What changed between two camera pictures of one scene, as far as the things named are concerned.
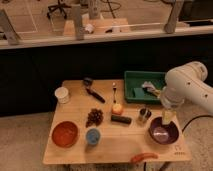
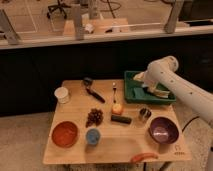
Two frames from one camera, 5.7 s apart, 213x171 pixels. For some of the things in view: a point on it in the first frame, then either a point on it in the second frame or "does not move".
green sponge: (139, 93) does not move
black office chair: (59, 7) does not move
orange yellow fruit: (117, 109) does not move
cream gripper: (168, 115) to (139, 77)
